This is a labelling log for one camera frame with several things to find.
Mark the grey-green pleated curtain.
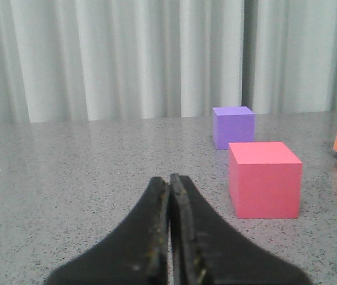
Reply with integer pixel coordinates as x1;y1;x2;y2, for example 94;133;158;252
0;1;337;123

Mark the purple foam cube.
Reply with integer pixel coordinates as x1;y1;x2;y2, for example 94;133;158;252
213;106;256;150

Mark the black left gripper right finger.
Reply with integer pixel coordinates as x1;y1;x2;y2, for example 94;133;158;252
170;174;311;284

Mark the pink foam cube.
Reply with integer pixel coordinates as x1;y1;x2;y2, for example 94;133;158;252
229;141;303;219

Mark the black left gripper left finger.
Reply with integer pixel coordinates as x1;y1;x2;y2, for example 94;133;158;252
45;177;169;284

